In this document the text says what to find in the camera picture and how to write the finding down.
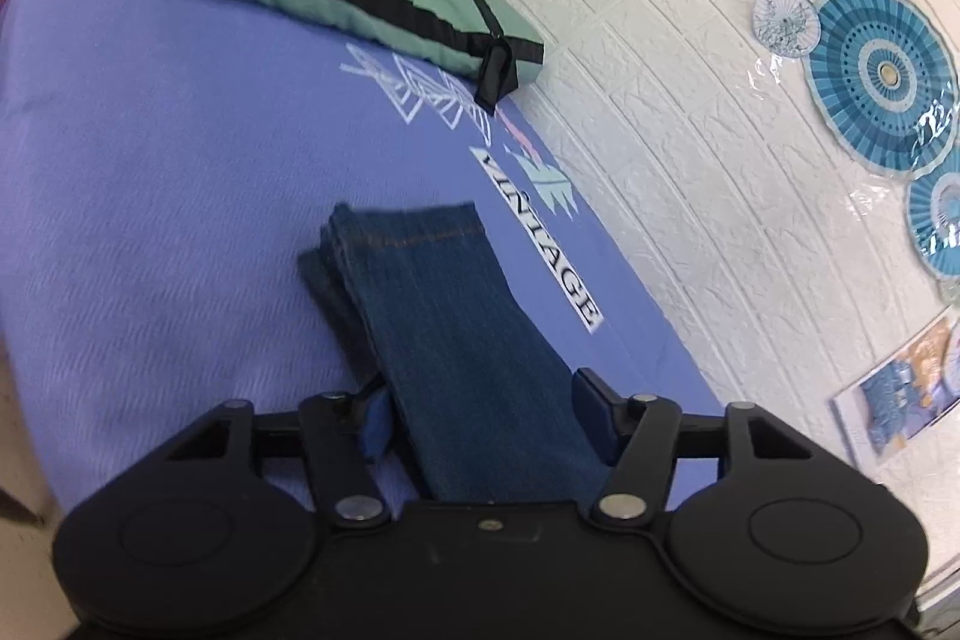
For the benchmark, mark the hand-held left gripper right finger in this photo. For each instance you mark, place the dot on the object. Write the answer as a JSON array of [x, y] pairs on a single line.
[[594, 407]]

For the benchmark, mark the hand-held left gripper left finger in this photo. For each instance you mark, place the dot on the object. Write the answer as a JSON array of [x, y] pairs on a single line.
[[375, 426]]

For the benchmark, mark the dark blue denim pants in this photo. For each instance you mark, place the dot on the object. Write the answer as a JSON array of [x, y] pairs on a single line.
[[450, 325]]

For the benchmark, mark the blue printed bed sheet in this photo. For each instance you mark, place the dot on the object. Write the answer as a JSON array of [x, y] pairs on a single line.
[[187, 197]]

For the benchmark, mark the small pale paper fan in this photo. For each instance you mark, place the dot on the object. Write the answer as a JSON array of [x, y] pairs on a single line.
[[784, 19]]

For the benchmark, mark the large blue paper fan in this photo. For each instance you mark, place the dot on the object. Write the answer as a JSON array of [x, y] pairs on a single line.
[[885, 78]]

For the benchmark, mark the wall poster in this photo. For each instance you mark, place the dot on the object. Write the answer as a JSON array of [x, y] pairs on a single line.
[[900, 396]]

